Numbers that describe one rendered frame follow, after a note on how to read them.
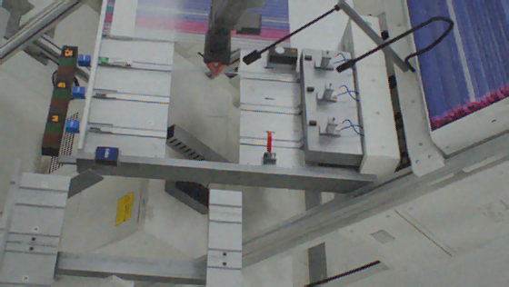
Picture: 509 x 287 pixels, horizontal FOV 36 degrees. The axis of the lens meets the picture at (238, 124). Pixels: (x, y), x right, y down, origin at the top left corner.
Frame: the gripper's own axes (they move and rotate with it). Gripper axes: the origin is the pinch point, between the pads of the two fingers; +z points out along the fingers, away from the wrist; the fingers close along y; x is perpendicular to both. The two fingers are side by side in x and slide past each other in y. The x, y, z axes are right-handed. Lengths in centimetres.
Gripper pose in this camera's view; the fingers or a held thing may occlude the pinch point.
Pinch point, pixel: (215, 70)
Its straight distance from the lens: 201.3
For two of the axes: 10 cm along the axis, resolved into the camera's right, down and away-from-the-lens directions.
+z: -0.8, 6.2, 7.8
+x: -10.0, -0.7, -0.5
